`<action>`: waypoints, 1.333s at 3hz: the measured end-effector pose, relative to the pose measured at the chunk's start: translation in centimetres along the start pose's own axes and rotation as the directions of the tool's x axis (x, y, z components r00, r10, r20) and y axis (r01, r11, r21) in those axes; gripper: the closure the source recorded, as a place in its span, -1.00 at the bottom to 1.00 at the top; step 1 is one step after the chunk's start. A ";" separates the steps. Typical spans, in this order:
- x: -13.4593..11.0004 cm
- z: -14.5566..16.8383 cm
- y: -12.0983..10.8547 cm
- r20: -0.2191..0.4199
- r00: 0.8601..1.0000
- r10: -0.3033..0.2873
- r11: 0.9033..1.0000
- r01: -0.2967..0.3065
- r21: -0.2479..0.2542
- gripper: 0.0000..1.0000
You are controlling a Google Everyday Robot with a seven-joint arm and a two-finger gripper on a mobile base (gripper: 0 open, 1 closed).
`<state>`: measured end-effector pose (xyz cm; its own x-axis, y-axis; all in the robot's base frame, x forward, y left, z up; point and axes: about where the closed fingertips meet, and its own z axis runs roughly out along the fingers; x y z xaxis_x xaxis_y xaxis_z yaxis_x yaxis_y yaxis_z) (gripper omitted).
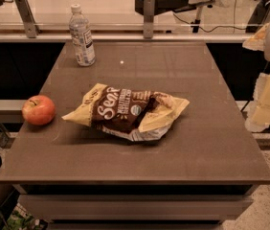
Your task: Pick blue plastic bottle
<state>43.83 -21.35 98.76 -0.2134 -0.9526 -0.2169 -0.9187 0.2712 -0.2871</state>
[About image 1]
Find red apple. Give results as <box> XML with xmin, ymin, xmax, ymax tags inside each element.
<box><xmin>22</xmin><ymin>95</ymin><xmax>56</xmax><ymax>126</ymax></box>

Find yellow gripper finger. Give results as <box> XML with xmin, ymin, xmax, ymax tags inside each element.
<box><xmin>245</xmin><ymin>73</ymin><xmax>270</xmax><ymax>132</ymax></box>
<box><xmin>242</xmin><ymin>23</ymin><xmax>269</xmax><ymax>52</ymax></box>

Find middle metal rail bracket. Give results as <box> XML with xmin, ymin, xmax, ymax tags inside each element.
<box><xmin>144</xmin><ymin>0</ymin><xmax>155</xmax><ymax>39</ymax></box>

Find green patterned bag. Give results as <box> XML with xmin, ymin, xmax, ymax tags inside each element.
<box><xmin>2</xmin><ymin>203</ymin><xmax>48</xmax><ymax>230</ymax></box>

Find brown yellow chip bag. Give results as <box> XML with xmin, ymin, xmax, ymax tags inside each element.
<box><xmin>62</xmin><ymin>83</ymin><xmax>190</xmax><ymax>142</ymax></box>

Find left metal rail bracket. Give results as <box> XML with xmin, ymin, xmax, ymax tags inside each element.
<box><xmin>14</xmin><ymin>0</ymin><xmax>40</xmax><ymax>38</ymax></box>

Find black floor cable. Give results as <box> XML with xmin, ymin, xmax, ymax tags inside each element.
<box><xmin>172</xmin><ymin>0</ymin><xmax>263</xmax><ymax>34</ymax></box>

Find clear plastic water bottle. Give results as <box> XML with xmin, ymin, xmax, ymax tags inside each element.
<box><xmin>69</xmin><ymin>4</ymin><xmax>96</xmax><ymax>66</ymax></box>

